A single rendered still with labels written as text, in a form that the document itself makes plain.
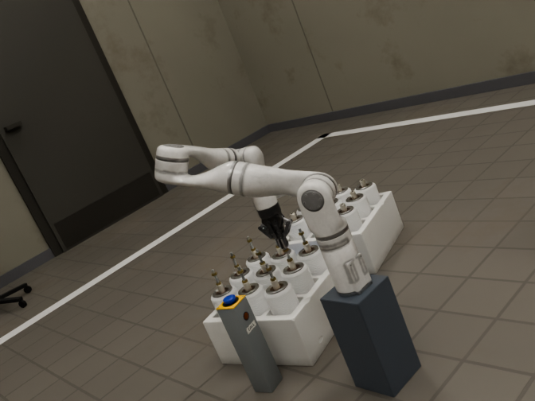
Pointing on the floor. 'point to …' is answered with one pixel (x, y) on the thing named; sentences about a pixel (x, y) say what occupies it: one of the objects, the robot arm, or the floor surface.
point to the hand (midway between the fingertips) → (283, 243)
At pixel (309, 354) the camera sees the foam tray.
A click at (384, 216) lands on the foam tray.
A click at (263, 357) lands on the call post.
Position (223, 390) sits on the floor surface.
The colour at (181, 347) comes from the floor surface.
